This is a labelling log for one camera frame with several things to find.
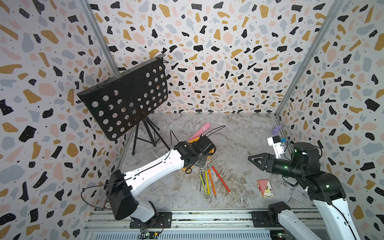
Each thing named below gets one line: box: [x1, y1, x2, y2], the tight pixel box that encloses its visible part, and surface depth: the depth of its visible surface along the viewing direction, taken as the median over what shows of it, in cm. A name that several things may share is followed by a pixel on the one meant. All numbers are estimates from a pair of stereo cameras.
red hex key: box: [210, 159, 233, 196], surface depth 91 cm
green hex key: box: [199, 169, 208, 195], surface depth 89 cm
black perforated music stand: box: [77, 54, 171, 155], surface depth 66 cm
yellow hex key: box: [205, 170, 211, 195], surface depth 85 cm
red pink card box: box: [257, 179, 275, 198], surface depth 85 cm
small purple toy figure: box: [272, 125, 282, 135], surface depth 109 cm
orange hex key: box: [207, 162, 218, 200], surface depth 89 cm
